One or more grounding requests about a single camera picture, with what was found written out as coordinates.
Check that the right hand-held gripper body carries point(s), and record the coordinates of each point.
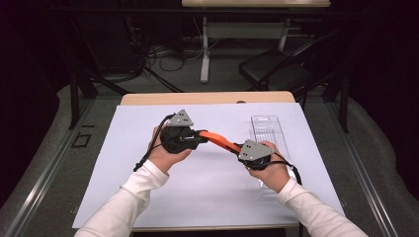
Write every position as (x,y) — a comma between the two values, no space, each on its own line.
(255,154)

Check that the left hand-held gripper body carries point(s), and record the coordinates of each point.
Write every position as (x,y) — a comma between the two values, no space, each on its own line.
(178,136)

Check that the transparent phone case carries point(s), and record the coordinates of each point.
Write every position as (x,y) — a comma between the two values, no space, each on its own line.
(267,131)

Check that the person's left hand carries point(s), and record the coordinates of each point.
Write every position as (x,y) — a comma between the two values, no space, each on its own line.
(164,158)

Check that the person's right hand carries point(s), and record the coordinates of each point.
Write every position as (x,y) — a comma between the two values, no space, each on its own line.
(273,174)

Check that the wooden table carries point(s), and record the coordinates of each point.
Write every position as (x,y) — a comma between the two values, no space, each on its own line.
(204,98)

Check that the white sheet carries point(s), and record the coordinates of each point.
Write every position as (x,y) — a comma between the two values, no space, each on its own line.
(204,184)

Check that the black chair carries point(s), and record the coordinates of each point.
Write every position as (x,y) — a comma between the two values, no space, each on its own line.
(276,70)

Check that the black metal stand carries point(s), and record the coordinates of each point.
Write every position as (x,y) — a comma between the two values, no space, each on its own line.
(79,95)
(344,102)

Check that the desk with white legs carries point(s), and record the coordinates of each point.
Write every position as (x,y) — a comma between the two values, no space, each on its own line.
(250,29)

